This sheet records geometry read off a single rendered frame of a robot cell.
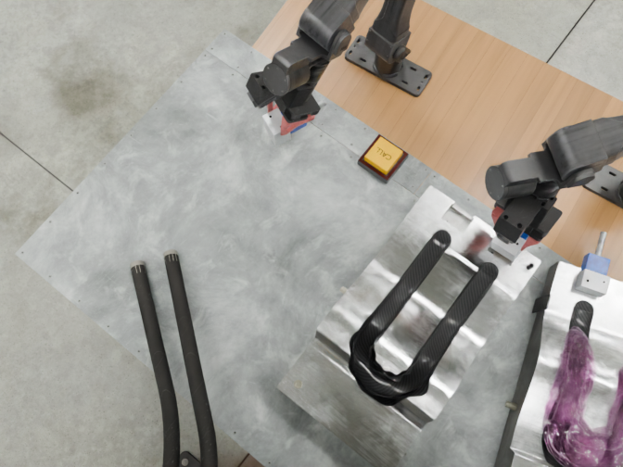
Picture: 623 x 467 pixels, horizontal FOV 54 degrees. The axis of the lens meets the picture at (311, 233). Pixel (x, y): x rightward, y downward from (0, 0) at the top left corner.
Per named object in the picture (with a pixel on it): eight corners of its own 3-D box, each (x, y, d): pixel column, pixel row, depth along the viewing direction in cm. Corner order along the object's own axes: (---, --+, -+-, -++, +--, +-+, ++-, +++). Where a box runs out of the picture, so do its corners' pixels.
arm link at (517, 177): (496, 216, 100) (533, 186, 89) (478, 169, 102) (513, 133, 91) (557, 204, 102) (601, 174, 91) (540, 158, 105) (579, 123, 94)
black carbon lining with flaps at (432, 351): (436, 228, 124) (444, 212, 115) (504, 275, 120) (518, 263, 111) (330, 367, 116) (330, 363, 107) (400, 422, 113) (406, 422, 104)
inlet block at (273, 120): (319, 98, 129) (319, 85, 124) (331, 118, 128) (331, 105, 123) (264, 127, 128) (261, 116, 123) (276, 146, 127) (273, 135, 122)
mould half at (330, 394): (424, 199, 133) (434, 176, 120) (527, 271, 127) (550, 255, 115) (278, 388, 122) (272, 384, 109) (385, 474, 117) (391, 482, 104)
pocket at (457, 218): (450, 207, 126) (453, 200, 123) (472, 221, 125) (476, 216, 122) (438, 223, 126) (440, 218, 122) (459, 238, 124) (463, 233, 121)
